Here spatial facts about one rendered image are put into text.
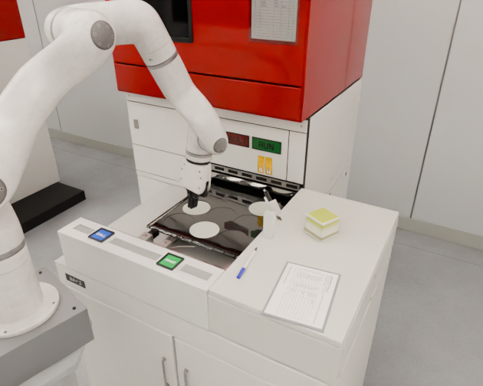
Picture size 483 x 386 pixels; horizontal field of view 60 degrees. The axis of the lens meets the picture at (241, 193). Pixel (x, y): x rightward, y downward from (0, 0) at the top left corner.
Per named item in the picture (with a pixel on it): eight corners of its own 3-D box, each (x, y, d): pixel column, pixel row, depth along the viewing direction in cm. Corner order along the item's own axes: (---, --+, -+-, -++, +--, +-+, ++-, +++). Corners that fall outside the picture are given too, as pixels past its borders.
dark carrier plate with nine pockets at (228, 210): (208, 184, 168) (207, 184, 168) (285, 206, 154) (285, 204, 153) (152, 226, 142) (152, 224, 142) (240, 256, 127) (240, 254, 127)
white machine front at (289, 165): (139, 172, 195) (129, 87, 176) (302, 217, 161) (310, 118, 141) (135, 175, 193) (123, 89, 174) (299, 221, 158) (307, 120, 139)
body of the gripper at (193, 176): (178, 152, 131) (175, 184, 135) (202, 164, 125) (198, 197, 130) (195, 148, 136) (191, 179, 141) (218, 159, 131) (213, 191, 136)
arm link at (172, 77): (195, 56, 102) (237, 145, 123) (166, 43, 113) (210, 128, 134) (165, 76, 100) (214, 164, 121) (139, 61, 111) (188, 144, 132)
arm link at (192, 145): (218, 155, 129) (204, 144, 135) (225, 113, 123) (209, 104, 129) (195, 157, 124) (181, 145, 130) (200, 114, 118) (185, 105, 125)
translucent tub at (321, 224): (320, 224, 130) (323, 205, 127) (339, 235, 125) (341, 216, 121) (303, 232, 126) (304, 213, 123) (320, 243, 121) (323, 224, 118)
